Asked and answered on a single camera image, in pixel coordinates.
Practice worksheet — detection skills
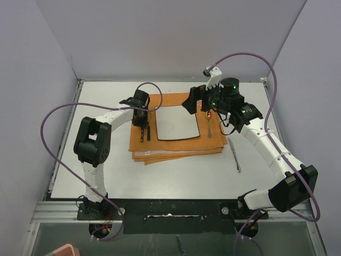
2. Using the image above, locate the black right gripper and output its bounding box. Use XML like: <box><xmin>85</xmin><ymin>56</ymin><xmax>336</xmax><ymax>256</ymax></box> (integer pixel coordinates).
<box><xmin>183</xmin><ymin>79</ymin><xmax>230</xmax><ymax>115</ymax></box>

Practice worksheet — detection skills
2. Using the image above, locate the copper spoon ornate handle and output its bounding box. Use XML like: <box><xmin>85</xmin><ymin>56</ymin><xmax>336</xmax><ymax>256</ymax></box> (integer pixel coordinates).
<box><xmin>205</xmin><ymin>111</ymin><xmax>212</xmax><ymax>138</ymax></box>

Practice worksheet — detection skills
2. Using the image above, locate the silver metal fork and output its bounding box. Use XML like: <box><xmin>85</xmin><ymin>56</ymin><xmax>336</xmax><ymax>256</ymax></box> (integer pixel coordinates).
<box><xmin>140</xmin><ymin>127</ymin><xmax>144</xmax><ymax>143</ymax></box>

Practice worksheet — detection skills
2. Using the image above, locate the gold fork black handle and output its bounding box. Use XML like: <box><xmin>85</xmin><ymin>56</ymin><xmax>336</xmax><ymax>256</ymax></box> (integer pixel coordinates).
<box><xmin>147</xmin><ymin>114</ymin><xmax>151</xmax><ymax>141</ymax></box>

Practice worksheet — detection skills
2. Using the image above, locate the white square plate black rim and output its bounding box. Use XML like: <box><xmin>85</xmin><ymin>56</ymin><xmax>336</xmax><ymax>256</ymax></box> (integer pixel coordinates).
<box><xmin>155</xmin><ymin>105</ymin><xmax>200</xmax><ymax>141</ymax></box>

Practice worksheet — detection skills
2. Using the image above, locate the orange cloth placemat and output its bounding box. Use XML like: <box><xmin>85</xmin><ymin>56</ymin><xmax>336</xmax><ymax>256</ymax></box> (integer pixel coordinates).
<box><xmin>129</xmin><ymin>107</ymin><xmax>228</xmax><ymax>165</ymax></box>

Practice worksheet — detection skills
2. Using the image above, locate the silver table knife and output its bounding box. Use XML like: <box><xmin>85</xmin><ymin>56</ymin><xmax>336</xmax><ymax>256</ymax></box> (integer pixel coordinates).
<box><xmin>228</xmin><ymin>138</ymin><xmax>241</xmax><ymax>173</ymax></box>

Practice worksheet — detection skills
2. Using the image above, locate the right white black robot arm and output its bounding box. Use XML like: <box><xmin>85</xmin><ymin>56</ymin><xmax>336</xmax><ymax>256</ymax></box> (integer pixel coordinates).
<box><xmin>182</xmin><ymin>78</ymin><xmax>318</xmax><ymax>218</ymax></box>

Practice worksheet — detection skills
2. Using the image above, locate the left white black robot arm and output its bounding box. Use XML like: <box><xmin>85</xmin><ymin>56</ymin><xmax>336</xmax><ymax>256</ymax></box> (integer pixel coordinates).
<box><xmin>74</xmin><ymin>89</ymin><xmax>150</xmax><ymax>219</ymax></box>

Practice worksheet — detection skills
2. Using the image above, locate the pink box corner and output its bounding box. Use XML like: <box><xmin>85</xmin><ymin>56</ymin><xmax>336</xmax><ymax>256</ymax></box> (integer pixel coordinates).
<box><xmin>45</xmin><ymin>244</ymin><xmax>80</xmax><ymax>256</ymax></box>

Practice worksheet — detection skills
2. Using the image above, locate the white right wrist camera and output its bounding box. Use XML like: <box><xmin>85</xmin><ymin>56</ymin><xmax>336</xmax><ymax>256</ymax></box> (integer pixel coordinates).
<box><xmin>203</xmin><ymin>67</ymin><xmax>222</xmax><ymax>91</ymax></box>

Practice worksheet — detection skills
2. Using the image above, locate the aluminium right side rail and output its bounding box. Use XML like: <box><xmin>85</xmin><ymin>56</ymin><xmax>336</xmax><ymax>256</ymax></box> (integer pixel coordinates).
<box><xmin>272</xmin><ymin>77</ymin><xmax>303</xmax><ymax>161</ymax></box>

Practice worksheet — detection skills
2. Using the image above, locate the aluminium left side rail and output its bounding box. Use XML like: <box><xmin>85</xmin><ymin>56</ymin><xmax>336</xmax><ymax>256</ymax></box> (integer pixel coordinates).
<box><xmin>47</xmin><ymin>79</ymin><xmax>84</xmax><ymax>194</ymax></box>

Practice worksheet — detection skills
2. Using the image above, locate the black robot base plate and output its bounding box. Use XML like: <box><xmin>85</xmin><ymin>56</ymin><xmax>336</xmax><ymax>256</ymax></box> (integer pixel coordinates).
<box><xmin>77</xmin><ymin>199</ymin><xmax>269</xmax><ymax>238</ymax></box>

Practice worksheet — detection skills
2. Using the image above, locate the aluminium front frame rail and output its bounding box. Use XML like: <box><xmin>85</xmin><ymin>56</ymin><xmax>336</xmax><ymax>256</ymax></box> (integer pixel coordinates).
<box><xmin>31</xmin><ymin>201</ymin><xmax>304</xmax><ymax>223</ymax></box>

